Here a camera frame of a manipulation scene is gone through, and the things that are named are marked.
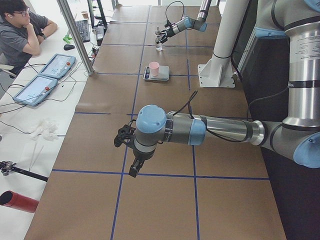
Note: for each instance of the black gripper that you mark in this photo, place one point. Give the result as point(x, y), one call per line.
point(140, 155)
point(170, 30)

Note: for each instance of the glass sauce bottle metal spout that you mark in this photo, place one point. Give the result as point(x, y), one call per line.
point(158, 37)

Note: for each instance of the pink plastic cup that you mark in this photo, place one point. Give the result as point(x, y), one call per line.
point(154, 68)

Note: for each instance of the white digital kitchen scale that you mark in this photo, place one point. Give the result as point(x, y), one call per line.
point(163, 75)

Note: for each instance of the paper coffee cup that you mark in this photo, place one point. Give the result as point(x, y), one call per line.
point(85, 15)

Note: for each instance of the black computer keyboard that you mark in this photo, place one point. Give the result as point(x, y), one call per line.
point(83, 28)

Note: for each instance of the crumpled white tissue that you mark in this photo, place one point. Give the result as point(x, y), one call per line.
point(45, 128)

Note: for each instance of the black computer mouse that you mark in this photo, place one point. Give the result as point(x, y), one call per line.
point(68, 47)

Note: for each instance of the right teach pendant tablet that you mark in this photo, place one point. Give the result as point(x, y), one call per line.
point(58, 66)

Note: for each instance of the teach pendant tablet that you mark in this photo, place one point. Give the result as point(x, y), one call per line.
point(34, 92)
point(58, 66)

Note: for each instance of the left teach pendant tablet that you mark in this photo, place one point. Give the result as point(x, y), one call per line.
point(34, 92)

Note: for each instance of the black tripod stand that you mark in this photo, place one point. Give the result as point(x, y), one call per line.
point(6, 167)

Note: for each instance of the red cylinder tube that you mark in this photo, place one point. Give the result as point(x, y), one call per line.
point(17, 201)

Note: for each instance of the seated person grey shirt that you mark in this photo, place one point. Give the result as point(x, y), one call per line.
point(21, 33)

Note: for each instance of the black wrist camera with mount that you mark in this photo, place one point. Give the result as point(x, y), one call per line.
point(167, 24)

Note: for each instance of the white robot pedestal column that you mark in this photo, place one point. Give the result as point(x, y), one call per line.
point(217, 72)

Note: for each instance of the green plastic tool handle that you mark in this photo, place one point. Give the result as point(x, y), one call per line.
point(67, 39)

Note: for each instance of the aluminium frame post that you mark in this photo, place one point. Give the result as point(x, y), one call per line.
point(70, 22)

